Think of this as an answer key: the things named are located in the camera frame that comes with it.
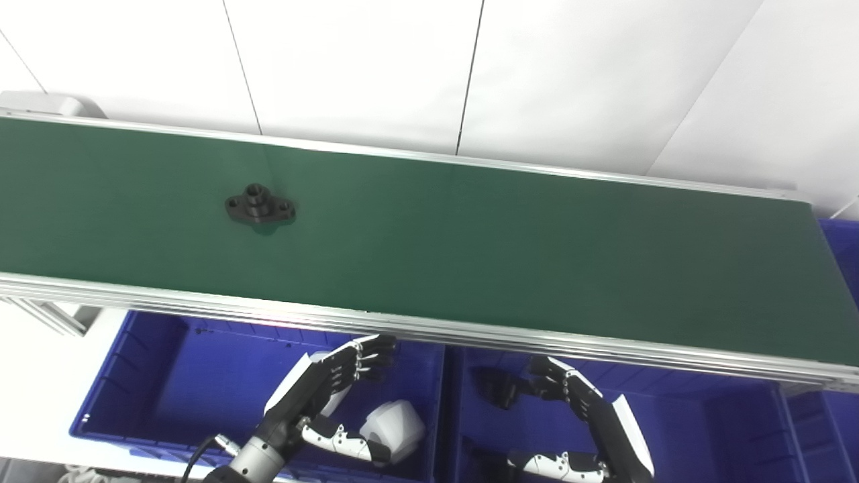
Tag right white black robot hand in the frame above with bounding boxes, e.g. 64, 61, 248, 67
507, 356, 655, 483

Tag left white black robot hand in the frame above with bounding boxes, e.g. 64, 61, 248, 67
263, 333, 398, 467

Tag black flanged part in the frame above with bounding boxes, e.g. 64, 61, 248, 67
225, 184, 297, 227
476, 368, 538, 410

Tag white cylindrical part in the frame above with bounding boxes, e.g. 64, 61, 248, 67
359, 400, 426, 465
309, 350, 351, 418

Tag blue plastic bin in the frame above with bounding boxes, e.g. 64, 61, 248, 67
69, 310, 447, 483
782, 218, 859, 483
436, 345, 806, 483

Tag green conveyor belt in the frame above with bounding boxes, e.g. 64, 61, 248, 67
0, 117, 859, 366
0, 109, 859, 393

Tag aluminium conveyor support leg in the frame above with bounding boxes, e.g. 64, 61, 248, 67
0, 295, 101, 336

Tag grey conveyor motor housing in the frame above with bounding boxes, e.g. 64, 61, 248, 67
0, 91, 108, 120

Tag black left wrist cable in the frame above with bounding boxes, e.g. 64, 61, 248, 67
180, 435, 239, 483

